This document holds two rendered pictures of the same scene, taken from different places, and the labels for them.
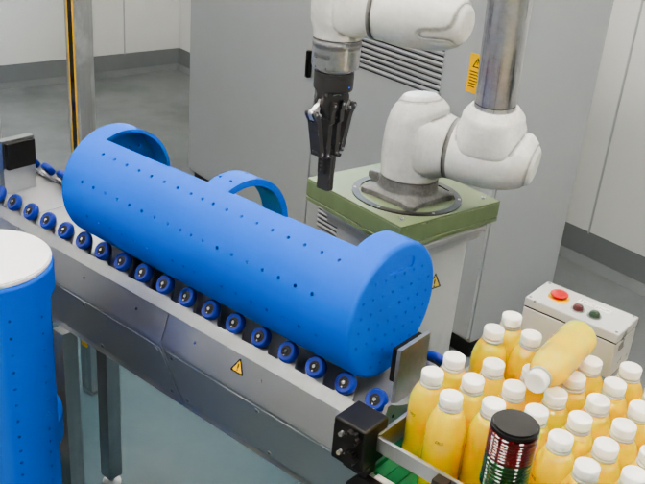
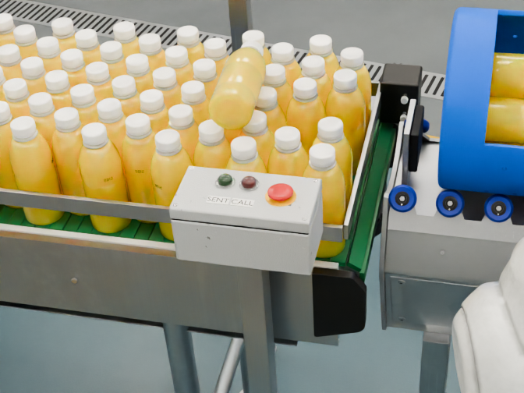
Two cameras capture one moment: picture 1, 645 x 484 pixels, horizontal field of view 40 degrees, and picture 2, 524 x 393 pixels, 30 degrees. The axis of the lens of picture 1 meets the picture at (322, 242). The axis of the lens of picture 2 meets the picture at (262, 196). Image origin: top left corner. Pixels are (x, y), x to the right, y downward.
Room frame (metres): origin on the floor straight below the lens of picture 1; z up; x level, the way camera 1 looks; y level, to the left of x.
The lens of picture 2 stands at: (2.54, -0.91, 1.97)
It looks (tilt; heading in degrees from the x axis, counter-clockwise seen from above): 39 degrees down; 158
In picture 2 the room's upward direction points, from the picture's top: 4 degrees counter-clockwise
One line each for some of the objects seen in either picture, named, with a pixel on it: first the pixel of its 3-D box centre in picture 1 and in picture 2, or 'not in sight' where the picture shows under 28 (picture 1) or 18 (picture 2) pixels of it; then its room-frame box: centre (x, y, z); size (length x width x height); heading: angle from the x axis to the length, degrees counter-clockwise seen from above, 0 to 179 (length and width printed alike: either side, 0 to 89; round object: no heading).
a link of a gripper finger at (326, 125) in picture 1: (324, 129); not in sight; (1.59, 0.01, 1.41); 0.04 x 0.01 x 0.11; 52
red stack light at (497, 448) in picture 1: (512, 441); not in sight; (0.92, -0.27, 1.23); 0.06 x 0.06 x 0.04
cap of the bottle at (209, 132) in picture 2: (590, 364); (210, 131); (1.36, -0.51, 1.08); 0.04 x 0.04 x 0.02
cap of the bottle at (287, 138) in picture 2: (531, 338); (287, 137); (1.43, -0.41, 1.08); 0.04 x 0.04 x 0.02
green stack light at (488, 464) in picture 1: (506, 468); not in sight; (0.92, -0.27, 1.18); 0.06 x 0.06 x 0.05
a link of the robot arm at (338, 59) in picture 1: (336, 54); not in sight; (1.60, 0.01, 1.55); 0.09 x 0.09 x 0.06
